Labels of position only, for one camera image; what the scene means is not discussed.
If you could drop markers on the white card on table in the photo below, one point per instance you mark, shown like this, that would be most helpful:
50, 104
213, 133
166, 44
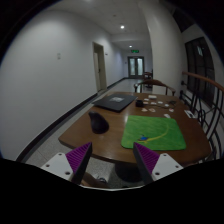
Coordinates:
152, 96

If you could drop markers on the black metal railing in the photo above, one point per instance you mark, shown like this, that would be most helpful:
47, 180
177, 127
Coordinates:
209, 117

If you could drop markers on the green exit sign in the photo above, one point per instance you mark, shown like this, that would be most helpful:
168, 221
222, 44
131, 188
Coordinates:
134, 51

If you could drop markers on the dark window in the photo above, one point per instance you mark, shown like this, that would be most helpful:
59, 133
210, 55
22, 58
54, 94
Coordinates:
200, 62

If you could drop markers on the round brown wooden table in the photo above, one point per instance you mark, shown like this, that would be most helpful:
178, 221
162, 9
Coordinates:
107, 146

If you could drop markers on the black closed laptop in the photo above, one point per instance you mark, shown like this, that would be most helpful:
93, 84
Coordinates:
115, 102

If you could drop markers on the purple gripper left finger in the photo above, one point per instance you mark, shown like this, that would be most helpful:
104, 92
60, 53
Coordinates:
72, 165

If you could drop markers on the double glass door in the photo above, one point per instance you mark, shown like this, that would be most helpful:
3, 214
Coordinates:
135, 67

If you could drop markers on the green mouse pad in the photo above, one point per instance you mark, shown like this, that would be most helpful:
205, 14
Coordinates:
156, 133

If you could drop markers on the black computer mouse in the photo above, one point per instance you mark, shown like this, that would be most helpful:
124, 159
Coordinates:
98, 123

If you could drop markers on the small black round object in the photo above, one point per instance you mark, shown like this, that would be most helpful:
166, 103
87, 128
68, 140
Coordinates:
139, 103

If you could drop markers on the beige side door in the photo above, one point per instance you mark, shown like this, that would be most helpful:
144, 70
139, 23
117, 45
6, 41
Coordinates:
99, 67

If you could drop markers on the wooden stair handrail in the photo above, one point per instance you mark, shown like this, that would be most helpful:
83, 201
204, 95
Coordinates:
202, 78

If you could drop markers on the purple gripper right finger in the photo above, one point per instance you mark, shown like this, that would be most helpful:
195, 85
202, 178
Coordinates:
154, 166

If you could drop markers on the wooden chair behind table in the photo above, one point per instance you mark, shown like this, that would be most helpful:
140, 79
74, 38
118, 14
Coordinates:
154, 82

